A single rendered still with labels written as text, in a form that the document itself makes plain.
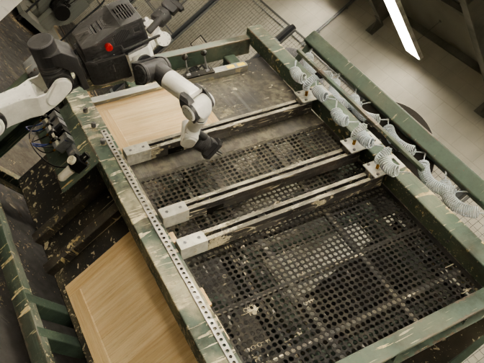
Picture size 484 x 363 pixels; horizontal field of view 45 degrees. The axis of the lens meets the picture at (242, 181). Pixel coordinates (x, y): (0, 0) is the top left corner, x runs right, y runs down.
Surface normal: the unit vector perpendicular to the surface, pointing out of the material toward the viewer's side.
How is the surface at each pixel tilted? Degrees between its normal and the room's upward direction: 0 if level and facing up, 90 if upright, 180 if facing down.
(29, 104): 111
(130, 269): 90
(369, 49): 90
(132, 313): 90
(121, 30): 90
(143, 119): 55
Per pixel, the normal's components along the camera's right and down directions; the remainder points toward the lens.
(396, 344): 0.07, -0.71
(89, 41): -0.33, -0.49
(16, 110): 0.48, 0.65
